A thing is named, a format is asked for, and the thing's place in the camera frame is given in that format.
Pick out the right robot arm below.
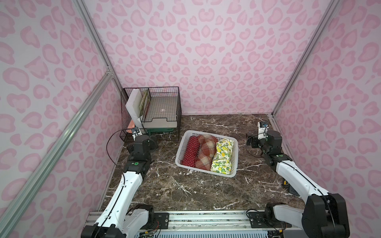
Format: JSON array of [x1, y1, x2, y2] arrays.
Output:
[[247, 130, 350, 238]]

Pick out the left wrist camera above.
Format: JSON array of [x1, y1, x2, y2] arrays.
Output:
[[131, 127, 142, 141]]

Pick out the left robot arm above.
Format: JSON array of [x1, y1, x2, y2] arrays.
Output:
[[81, 135, 157, 238]]

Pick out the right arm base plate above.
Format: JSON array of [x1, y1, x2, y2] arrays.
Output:
[[246, 210, 282, 229]]

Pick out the black wire basket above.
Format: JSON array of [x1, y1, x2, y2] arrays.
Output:
[[119, 86, 182, 142]]

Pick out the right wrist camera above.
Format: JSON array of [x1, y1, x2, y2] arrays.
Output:
[[258, 121, 269, 139]]

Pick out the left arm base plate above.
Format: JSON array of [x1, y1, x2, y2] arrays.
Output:
[[141, 212, 169, 230]]

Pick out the white plastic basket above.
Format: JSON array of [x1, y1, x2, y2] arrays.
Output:
[[175, 129, 239, 178]]

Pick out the green stand under tray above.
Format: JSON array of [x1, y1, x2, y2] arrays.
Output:
[[142, 128, 178, 140]]

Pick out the green lemon print skirt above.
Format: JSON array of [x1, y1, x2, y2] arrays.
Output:
[[210, 139, 234, 175]]

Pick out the white foam board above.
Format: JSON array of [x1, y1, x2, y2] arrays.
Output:
[[126, 89, 143, 130]]

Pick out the red plaid skirt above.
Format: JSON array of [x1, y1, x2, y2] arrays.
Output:
[[195, 134, 218, 171]]

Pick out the green book in basket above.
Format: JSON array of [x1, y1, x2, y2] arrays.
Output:
[[140, 89, 151, 118]]

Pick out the aluminium front rail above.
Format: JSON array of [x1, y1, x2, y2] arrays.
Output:
[[84, 210, 343, 238]]

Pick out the red polka dot skirt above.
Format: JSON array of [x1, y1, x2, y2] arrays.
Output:
[[181, 136, 200, 168]]

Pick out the white tray in basket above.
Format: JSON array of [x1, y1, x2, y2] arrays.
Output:
[[140, 96, 178, 129]]

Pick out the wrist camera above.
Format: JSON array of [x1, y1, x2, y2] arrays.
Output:
[[131, 127, 142, 141], [258, 121, 269, 139]]

